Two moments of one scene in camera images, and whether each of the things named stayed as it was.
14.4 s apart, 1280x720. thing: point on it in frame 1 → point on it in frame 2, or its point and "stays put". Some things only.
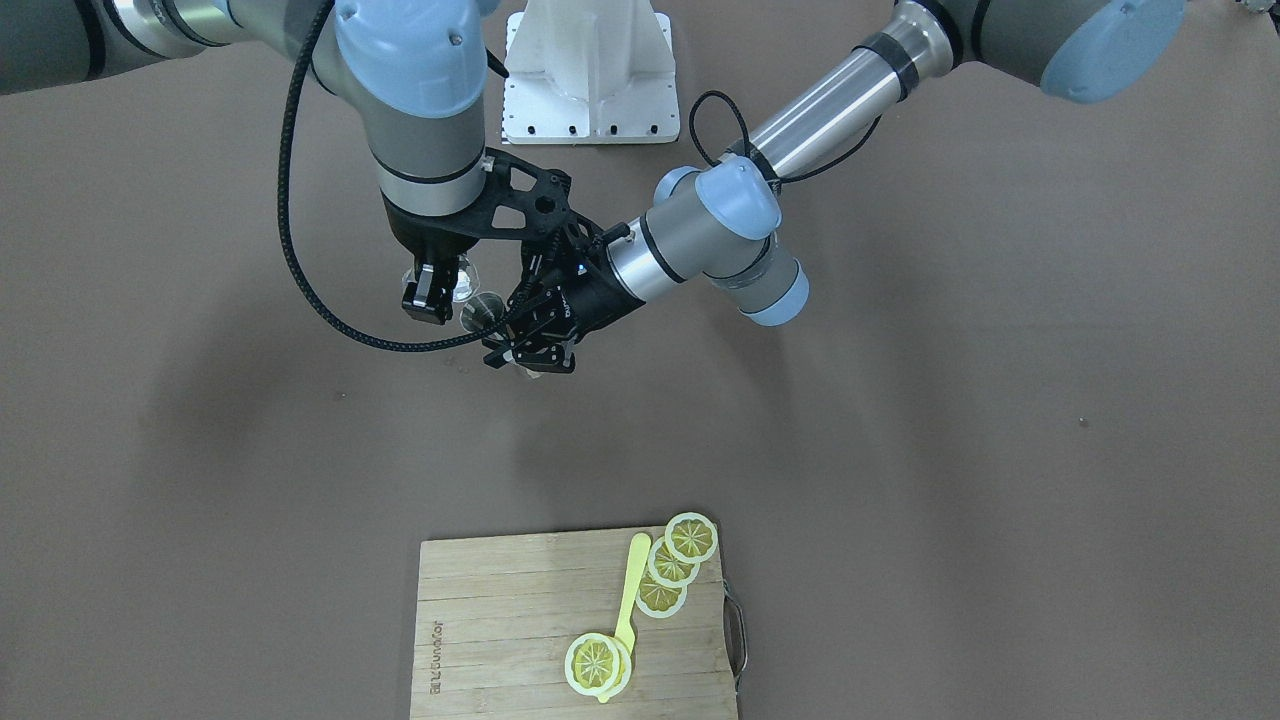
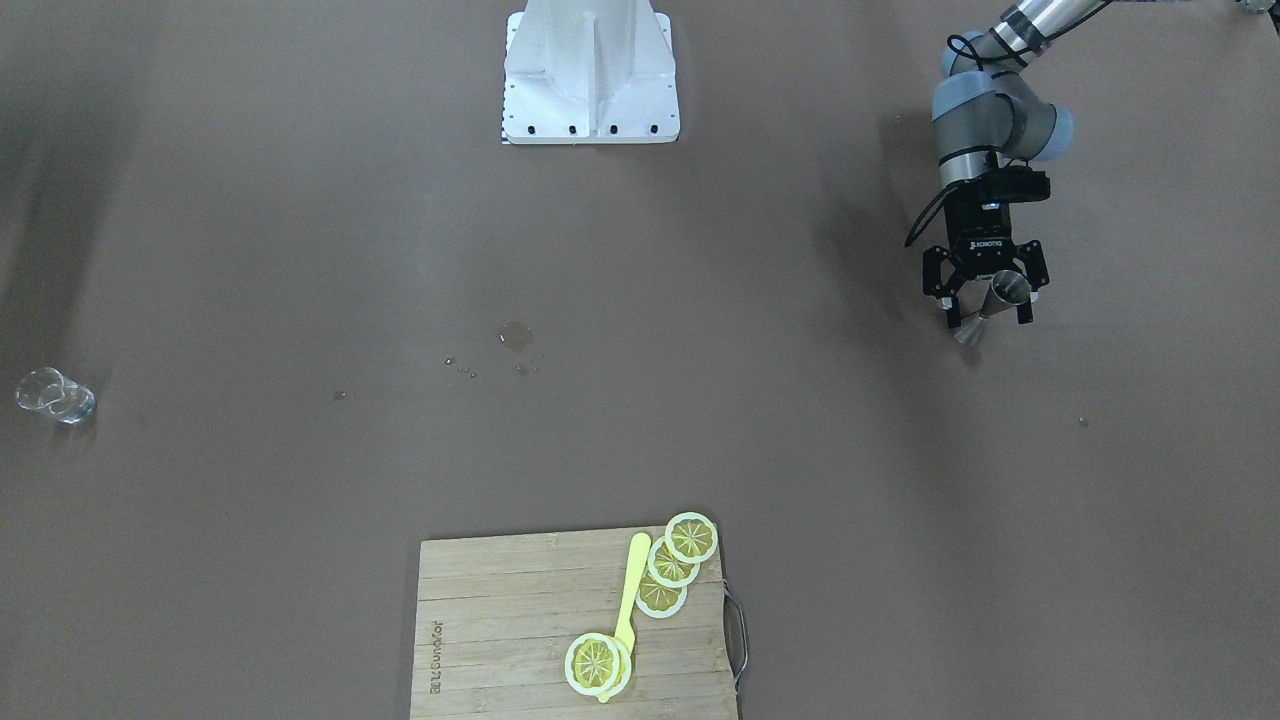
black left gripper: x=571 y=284 → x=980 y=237
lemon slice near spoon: x=659 y=601 stays put
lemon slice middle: x=668 y=570 stays put
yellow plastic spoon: x=625 y=630 stays put
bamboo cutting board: x=497 y=616 stays put
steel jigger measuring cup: x=480 y=311 → x=1007 y=288
